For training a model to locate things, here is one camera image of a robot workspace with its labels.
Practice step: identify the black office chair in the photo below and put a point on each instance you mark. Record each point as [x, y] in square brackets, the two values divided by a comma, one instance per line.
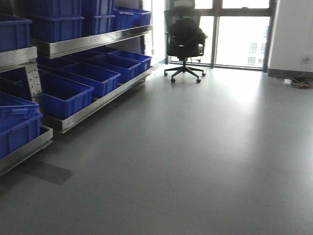
[185, 38]

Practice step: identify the steel rack with blue crates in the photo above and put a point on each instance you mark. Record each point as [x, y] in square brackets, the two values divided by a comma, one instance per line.
[100, 75]

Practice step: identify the near steel rack section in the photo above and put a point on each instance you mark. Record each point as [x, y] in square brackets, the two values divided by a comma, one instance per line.
[21, 132]

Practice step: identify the dark window frame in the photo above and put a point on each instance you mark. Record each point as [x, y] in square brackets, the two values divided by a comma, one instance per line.
[238, 31]

